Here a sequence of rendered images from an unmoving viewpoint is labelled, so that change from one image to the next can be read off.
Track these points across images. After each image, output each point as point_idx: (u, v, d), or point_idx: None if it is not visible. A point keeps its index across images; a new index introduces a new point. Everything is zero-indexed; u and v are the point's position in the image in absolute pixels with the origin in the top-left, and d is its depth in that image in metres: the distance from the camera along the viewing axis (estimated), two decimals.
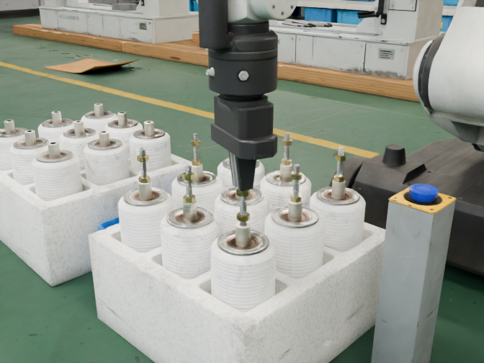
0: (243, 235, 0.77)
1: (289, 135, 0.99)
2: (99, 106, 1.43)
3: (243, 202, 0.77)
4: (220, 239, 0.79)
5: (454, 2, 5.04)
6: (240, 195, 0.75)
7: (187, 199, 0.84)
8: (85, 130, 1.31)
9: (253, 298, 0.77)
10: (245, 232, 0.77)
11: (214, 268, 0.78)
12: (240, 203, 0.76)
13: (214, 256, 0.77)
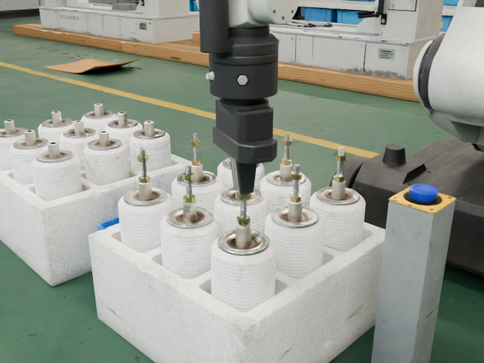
0: (243, 235, 0.77)
1: (289, 135, 0.99)
2: (99, 106, 1.43)
3: (244, 207, 0.76)
4: (220, 239, 0.79)
5: (454, 2, 5.04)
6: (243, 194, 0.77)
7: (187, 199, 0.84)
8: (85, 130, 1.31)
9: (253, 298, 0.77)
10: (245, 232, 0.77)
11: (214, 268, 0.78)
12: (243, 204, 0.77)
13: (214, 256, 0.77)
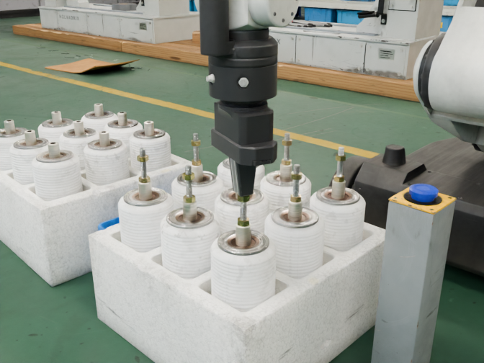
0: (243, 235, 0.77)
1: (289, 135, 0.99)
2: (99, 106, 1.43)
3: (243, 209, 0.77)
4: (220, 239, 0.79)
5: (454, 2, 5.04)
6: (244, 196, 0.77)
7: (187, 199, 0.84)
8: (85, 130, 1.31)
9: (253, 298, 0.77)
10: (245, 232, 0.77)
11: (214, 268, 0.78)
12: (245, 206, 0.77)
13: (214, 256, 0.77)
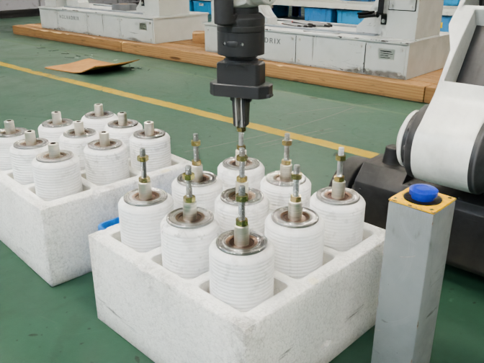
0: (239, 235, 0.77)
1: (289, 135, 0.99)
2: (99, 106, 1.43)
3: (239, 209, 0.77)
4: (220, 235, 0.80)
5: (454, 2, 5.04)
6: (247, 197, 0.77)
7: (187, 199, 0.84)
8: (85, 130, 1.31)
9: (240, 299, 0.77)
10: (241, 232, 0.77)
11: (209, 262, 0.80)
12: (245, 207, 0.77)
13: (209, 251, 0.78)
